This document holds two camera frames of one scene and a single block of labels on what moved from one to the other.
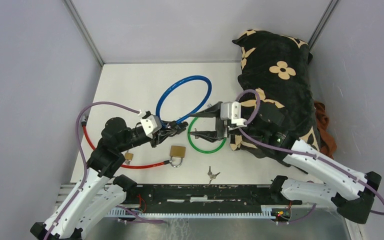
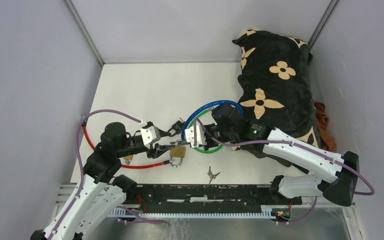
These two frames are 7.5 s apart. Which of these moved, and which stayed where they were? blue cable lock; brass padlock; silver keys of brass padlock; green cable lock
Moved: blue cable lock
Stayed: brass padlock; green cable lock; silver keys of brass padlock
